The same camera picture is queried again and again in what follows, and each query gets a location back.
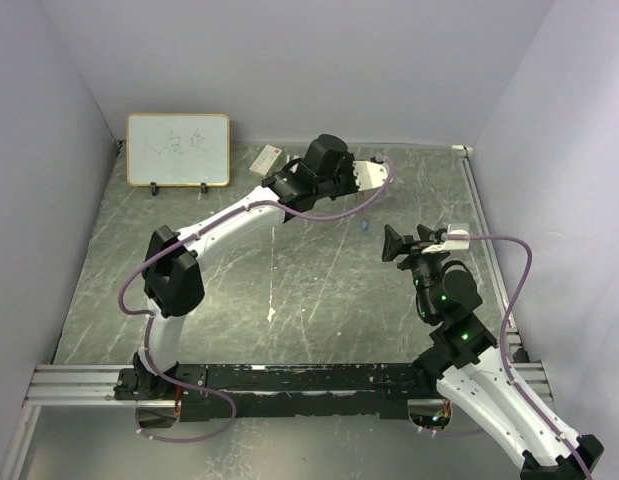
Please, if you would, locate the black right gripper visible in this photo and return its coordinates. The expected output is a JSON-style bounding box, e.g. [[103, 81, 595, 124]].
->
[[382, 223, 450, 320]]

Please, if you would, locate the metal key organizer red handle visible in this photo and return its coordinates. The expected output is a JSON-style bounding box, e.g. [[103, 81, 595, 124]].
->
[[355, 191, 367, 216]]

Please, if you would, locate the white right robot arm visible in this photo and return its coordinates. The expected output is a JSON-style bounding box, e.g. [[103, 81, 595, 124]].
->
[[382, 225, 604, 479]]

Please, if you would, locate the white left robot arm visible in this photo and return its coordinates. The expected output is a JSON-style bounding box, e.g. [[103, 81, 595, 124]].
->
[[134, 134, 388, 399]]

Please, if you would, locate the green white staples box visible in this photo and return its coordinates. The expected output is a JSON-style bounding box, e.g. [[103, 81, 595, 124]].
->
[[249, 145, 282, 177]]

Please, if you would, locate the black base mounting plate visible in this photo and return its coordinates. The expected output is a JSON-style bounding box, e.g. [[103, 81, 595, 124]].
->
[[113, 363, 452, 429]]

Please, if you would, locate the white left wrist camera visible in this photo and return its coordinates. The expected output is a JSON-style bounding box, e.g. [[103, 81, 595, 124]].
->
[[353, 160, 392, 192]]

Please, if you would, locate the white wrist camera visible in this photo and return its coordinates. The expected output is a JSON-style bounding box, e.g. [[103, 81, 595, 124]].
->
[[422, 223, 470, 254], [353, 160, 392, 192]]

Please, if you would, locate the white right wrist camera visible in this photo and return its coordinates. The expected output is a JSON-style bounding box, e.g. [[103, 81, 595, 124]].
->
[[422, 223, 470, 254]]

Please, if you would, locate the aluminium right side rail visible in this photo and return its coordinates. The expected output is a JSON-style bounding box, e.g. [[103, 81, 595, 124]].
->
[[452, 145, 530, 365]]

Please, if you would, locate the aluminium rail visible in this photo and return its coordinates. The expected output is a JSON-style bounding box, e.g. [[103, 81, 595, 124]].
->
[[452, 145, 530, 365], [23, 361, 554, 407]]

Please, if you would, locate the white board yellow frame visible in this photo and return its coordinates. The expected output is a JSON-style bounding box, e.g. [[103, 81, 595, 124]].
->
[[125, 112, 230, 187]]

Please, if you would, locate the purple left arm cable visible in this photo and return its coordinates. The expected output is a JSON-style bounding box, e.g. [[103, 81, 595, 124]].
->
[[117, 155, 396, 442]]

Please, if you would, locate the aluminium front rail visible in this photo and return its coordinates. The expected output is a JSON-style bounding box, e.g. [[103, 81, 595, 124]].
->
[[23, 361, 554, 407]]

